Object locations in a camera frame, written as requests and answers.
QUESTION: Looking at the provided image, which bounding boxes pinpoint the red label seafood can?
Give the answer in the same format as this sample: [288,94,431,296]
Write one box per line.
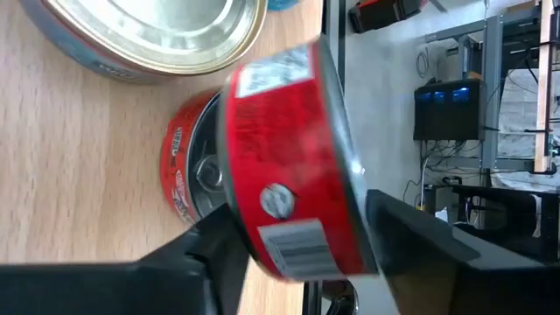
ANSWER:
[159,87,228,227]
[216,34,380,284]

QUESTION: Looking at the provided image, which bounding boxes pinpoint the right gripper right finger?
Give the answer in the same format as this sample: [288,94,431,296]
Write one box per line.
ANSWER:
[366,190,560,315]

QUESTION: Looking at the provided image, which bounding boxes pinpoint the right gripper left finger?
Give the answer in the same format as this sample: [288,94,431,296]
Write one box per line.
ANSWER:
[0,205,250,315]

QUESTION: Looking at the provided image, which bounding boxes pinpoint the red and black device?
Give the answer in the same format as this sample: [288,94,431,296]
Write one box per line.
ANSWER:
[348,0,424,35]

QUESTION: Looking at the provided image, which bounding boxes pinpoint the blue yellow label tuna can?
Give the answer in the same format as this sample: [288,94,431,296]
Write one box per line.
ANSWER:
[267,0,303,12]

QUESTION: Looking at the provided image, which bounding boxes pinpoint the wooden shelf with black frame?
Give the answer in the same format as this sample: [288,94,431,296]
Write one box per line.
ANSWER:
[0,0,326,315]

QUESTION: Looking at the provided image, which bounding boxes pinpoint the black background table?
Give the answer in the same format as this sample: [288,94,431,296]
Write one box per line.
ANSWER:
[422,183,560,266]

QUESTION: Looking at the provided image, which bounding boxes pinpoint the navy red label gold can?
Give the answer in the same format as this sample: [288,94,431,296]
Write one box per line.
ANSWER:
[19,0,269,84]

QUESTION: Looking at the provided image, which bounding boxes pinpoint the wooden post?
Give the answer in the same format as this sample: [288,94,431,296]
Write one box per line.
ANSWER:
[532,0,556,174]

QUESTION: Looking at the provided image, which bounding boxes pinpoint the black box with blue lights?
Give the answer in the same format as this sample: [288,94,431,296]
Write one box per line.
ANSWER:
[413,78,487,142]

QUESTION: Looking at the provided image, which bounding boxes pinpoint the grey metal rack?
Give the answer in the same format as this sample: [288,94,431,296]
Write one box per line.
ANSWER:
[423,15,504,172]

